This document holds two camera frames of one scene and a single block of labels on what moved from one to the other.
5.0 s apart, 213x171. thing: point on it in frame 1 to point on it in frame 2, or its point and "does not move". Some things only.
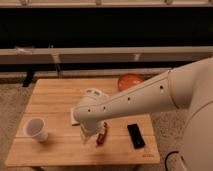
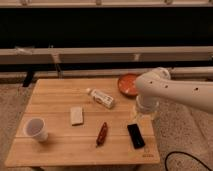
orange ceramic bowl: x=128 y=80 does not move
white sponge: x=73 y=120 does not move
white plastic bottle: x=94 y=93 does not move
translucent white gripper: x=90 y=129 to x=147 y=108
